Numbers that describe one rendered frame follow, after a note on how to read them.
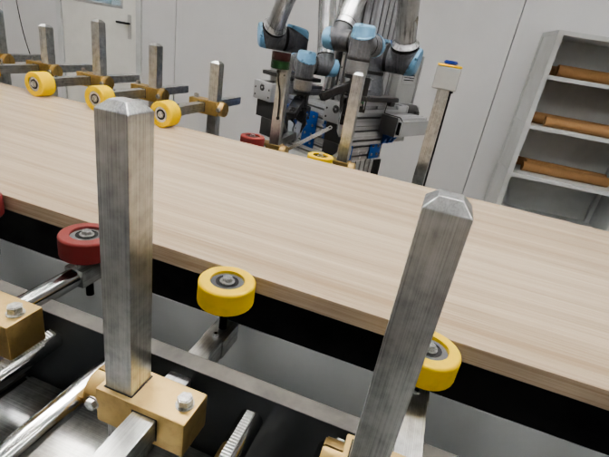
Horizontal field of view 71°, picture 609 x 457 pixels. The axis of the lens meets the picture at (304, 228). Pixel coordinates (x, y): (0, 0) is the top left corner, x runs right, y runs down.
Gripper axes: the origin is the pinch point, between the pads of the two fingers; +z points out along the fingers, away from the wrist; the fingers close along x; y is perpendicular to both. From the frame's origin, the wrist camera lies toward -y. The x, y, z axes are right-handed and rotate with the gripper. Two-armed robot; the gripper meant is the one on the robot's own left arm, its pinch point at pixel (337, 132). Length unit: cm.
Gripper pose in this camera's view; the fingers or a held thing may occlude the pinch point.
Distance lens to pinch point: 154.4
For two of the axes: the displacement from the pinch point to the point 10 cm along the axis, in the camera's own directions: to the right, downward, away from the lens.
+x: -0.2, -4.1, 9.1
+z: -1.6, 9.0, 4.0
